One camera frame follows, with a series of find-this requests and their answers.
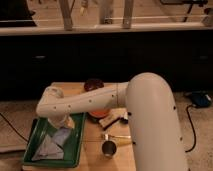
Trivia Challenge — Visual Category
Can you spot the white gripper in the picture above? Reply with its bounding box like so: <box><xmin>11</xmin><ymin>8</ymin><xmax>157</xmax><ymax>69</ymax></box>
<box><xmin>48</xmin><ymin>115</ymin><xmax>74</xmax><ymax>129</ymax></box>

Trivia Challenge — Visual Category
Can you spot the green plastic tray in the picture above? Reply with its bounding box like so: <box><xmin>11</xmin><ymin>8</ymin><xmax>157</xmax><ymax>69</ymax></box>
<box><xmin>23</xmin><ymin>113</ymin><xmax>86</xmax><ymax>168</ymax></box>

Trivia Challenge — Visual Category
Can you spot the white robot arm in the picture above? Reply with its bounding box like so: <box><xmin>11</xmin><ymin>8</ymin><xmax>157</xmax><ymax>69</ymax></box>
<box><xmin>36</xmin><ymin>72</ymin><xmax>189</xmax><ymax>171</ymax></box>

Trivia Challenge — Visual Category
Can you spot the orange bowl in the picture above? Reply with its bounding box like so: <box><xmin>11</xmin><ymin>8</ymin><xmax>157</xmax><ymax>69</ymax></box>
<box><xmin>89</xmin><ymin>110</ymin><xmax>109</xmax><ymax>118</ymax></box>

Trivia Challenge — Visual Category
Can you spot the grey folded cloth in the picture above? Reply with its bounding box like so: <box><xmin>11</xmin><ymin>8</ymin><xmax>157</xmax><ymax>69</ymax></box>
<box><xmin>32</xmin><ymin>135</ymin><xmax>64</xmax><ymax>161</ymax></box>

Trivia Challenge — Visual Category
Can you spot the dark brown bowl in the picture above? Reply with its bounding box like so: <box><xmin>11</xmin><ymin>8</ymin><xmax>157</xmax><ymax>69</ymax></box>
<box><xmin>84</xmin><ymin>79</ymin><xmax>104</xmax><ymax>92</ymax></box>

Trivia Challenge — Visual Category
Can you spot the wooden block with black edge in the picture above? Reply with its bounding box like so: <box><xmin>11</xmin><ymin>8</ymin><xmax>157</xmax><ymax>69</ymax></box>
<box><xmin>99</xmin><ymin>114</ymin><xmax>120</xmax><ymax>130</ymax></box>

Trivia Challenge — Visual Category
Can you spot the steel measuring cup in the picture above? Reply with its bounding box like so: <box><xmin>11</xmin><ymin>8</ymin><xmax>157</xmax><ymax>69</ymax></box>
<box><xmin>102</xmin><ymin>134</ymin><xmax>117</xmax><ymax>158</ymax></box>

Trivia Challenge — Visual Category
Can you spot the yellow banana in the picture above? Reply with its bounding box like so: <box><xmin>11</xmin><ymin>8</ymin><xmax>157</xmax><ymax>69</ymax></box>
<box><xmin>115</xmin><ymin>140</ymin><xmax>131</xmax><ymax>147</ymax></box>

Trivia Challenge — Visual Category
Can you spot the blue black floor device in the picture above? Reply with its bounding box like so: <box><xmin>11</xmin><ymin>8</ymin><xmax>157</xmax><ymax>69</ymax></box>
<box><xmin>188</xmin><ymin>92</ymin><xmax>212</xmax><ymax>108</ymax></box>

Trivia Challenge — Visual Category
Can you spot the black cable left floor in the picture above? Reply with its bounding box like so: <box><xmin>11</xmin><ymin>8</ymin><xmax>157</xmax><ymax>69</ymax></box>
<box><xmin>0</xmin><ymin>112</ymin><xmax>30</xmax><ymax>144</ymax></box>

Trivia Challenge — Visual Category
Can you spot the black cable on floor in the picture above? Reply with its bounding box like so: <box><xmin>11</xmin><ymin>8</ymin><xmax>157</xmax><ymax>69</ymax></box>
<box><xmin>184</xmin><ymin>103</ymin><xmax>198</xmax><ymax>154</ymax></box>

